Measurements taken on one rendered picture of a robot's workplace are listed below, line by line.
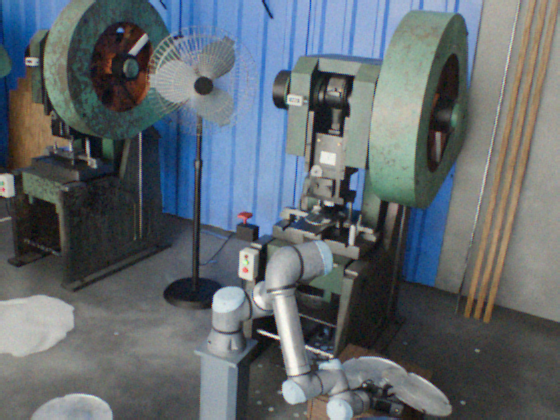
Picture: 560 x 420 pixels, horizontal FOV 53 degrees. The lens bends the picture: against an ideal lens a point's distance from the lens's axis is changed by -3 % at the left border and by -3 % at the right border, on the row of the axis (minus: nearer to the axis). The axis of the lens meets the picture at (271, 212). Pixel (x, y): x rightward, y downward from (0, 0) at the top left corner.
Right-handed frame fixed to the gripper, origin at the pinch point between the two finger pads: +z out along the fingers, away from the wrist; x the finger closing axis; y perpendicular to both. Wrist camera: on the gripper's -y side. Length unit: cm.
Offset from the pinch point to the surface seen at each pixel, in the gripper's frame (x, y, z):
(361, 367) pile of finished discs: 4.1, 23.4, 14.4
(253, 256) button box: -21, 88, 8
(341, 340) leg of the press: 5, 46, 32
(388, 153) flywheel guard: -81, 31, 4
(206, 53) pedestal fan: -108, 151, 9
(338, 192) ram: -58, 68, 32
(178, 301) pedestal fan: 32, 160, 35
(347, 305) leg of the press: -13, 45, 27
